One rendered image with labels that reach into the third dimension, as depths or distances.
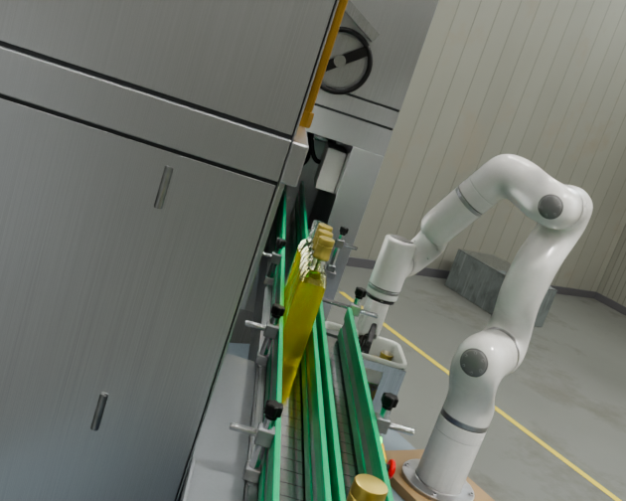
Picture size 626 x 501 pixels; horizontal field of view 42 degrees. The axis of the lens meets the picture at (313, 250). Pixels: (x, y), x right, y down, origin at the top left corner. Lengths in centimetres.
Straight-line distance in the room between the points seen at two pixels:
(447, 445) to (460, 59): 537
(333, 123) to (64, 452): 172
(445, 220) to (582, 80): 638
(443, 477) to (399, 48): 138
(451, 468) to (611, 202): 738
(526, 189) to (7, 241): 113
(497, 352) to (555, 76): 622
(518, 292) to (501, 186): 25
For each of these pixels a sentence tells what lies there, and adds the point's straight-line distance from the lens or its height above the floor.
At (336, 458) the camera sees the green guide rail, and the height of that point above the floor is 113.
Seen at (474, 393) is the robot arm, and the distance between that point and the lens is 196.
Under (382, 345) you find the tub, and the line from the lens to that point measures 225.
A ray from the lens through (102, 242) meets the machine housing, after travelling 117.
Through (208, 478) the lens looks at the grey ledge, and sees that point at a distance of 127.
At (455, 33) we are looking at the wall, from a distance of 703.
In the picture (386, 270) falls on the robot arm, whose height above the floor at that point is 122.
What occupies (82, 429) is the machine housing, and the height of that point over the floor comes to 106.
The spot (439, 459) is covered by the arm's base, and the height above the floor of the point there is 86.
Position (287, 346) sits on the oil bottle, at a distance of 172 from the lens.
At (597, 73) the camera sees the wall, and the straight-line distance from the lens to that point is 843.
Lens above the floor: 170
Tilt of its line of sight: 14 degrees down
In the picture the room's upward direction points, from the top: 19 degrees clockwise
